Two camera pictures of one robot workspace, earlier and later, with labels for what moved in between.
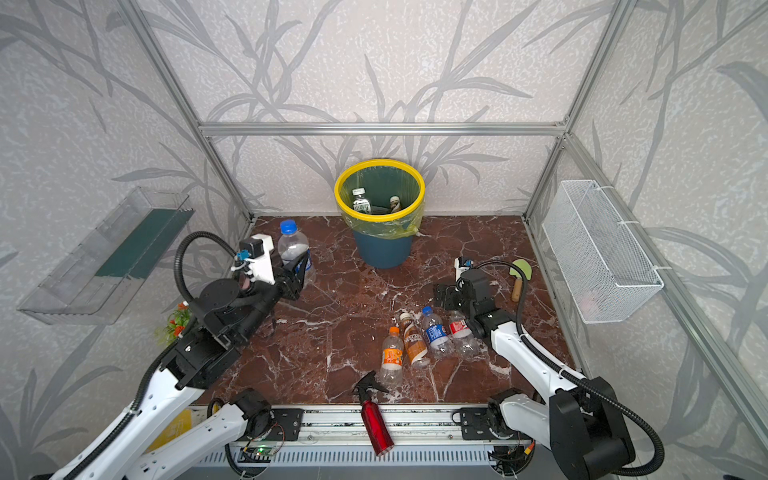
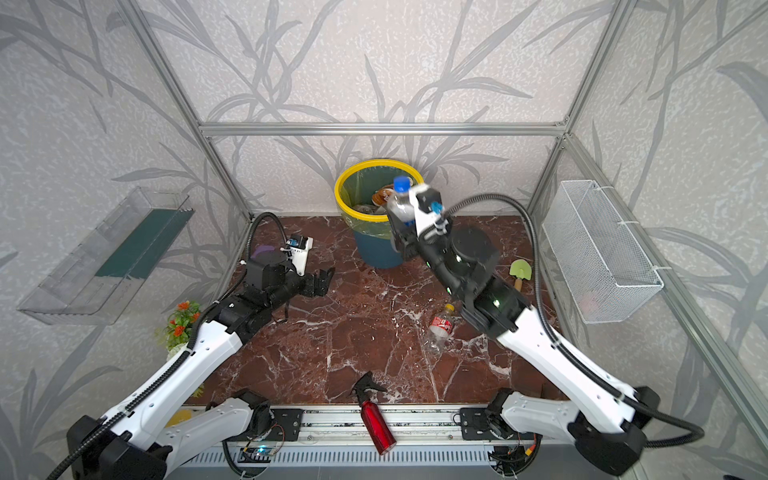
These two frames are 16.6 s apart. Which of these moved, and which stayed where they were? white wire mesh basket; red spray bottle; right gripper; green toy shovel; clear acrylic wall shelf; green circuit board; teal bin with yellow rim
Moved: right gripper
Stayed: red spray bottle; white wire mesh basket; teal bin with yellow rim; green circuit board; clear acrylic wall shelf; green toy shovel
